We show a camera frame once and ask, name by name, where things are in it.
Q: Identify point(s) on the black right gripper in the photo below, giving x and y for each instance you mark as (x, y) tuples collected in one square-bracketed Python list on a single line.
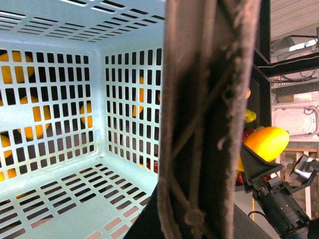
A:
[(275, 198)]

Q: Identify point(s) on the light blue plastic basket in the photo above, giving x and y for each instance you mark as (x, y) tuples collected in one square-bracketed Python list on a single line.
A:
[(80, 84)]

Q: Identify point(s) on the brown basket handle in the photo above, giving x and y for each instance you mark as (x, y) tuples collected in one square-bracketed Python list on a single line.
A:
[(208, 58)]

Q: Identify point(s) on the yellow mango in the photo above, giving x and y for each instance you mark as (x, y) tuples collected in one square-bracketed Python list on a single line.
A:
[(268, 142)]

